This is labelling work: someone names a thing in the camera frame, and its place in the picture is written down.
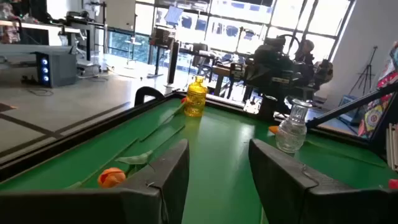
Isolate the black tripod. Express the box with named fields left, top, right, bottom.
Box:
left=348, top=45, right=379, bottom=96

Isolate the white desk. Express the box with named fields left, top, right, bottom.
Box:
left=0, top=19, right=81, bottom=35

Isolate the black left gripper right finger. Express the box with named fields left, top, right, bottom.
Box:
left=248, top=138, right=398, bottom=224

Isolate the yellow glass vase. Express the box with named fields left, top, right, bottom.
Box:
left=183, top=75, right=208, bottom=118

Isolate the black curved handle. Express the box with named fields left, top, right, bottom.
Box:
left=134, top=86, right=165, bottom=106

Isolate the clear cut-glass vase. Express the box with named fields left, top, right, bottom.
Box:
left=275, top=98, right=313, bottom=154

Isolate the silver aluminium extrusion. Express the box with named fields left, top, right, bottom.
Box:
left=385, top=123, right=398, bottom=172

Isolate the black artificial tulip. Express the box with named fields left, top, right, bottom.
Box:
left=63, top=138, right=140, bottom=190

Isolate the black frame strut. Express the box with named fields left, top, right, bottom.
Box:
left=306, top=82, right=398, bottom=130

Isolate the person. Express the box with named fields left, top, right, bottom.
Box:
left=294, top=39, right=315, bottom=63

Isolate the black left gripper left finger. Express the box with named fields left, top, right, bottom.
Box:
left=0, top=139, right=190, bottom=224

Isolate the black tall column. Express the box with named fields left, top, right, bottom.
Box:
left=167, top=42, right=180, bottom=86

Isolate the colourful patterned cloth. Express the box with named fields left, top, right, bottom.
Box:
left=357, top=40, right=398, bottom=139

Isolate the grey computer tower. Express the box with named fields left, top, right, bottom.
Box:
left=34, top=51, right=78, bottom=88

